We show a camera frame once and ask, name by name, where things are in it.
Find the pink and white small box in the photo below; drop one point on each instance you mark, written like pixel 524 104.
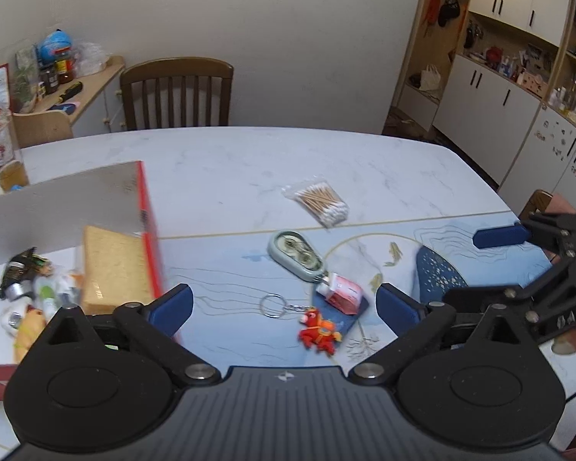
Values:
pixel 343 294

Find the bag of cotton swabs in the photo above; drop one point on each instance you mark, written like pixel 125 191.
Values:
pixel 319 201

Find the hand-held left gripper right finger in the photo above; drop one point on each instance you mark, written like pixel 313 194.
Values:
pixel 397 308

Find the hot dog plush toy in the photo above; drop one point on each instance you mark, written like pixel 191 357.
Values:
pixel 29 333

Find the wooden side cabinet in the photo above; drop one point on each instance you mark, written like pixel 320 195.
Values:
pixel 96 91

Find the dark wooden chair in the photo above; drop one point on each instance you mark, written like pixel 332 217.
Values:
pixel 177 91

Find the dark glass jar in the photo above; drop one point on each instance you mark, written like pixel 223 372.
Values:
pixel 50 80

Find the red cardboard box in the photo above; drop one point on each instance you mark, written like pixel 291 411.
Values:
pixel 57 201

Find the yellow and black screwdriver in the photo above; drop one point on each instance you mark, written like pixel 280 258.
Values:
pixel 70 92

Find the clear plastic bag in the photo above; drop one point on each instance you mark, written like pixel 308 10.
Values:
pixel 91 57

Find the pale green oval case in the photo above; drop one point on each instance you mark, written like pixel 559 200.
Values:
pixel 295 254

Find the yellow sponge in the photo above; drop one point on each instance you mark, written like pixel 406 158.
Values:
pixel 117 269

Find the blue snack bag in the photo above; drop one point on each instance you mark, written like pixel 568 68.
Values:
pixel 55 45

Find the light wooden chair back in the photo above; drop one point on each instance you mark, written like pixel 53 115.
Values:
pixel 43 127

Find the dark sauce bottle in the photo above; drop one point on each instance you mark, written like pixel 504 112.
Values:
pixel 65 69

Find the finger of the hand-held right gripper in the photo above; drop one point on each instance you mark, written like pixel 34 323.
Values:
pixel 501 237
pixel 480 294

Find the green and white tube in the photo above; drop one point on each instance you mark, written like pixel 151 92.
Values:
pixel 53 293

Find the black cap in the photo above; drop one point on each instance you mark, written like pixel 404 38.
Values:
pixel 449 9

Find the white tote bag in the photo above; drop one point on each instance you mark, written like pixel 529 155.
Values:
pixel 431 78

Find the brown wooden chair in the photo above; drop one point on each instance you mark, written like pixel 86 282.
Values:
pixel 537 204

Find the white wall cabinet unit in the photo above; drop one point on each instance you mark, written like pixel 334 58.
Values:
pixel 509 86

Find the red hat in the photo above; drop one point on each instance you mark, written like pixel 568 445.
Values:
pixel 431 8

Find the blue cloth pouch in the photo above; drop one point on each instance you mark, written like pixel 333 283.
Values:
pixel 345 319

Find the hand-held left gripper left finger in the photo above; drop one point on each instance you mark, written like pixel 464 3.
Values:
pixel 175 305

